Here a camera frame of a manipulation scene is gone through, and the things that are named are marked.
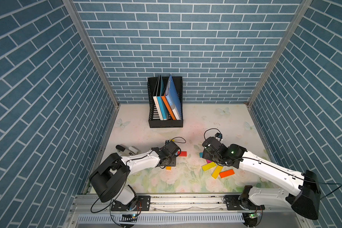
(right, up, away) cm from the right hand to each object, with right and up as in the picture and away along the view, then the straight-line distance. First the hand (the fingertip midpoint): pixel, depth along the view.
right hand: (206, 154), depth 79 cm
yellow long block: (-19, +9, -7) cm, 22 cm away
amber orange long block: (-22, -11, +7) cm, 25 cm away
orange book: (-22, +27, +13) cm, 37 cm away
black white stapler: (-46, -1, +11) cm, 47 cm away
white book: (-30, +33, +4) cm, 45 cm away
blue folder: (-20, +36, +30) cm, 50 cm away
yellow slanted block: (+8, -12, +6) cm, 16 cm away
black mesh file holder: (-35, +19, +32) cm, 51 cm away
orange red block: (+14, -13, +6) cm, 20 cm away
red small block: (-13, -4, +15) cm, 20 cm away
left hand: (-18, -8, +9) cm, 21 cm away
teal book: (-26, +25, +13) cm, 38 cm away
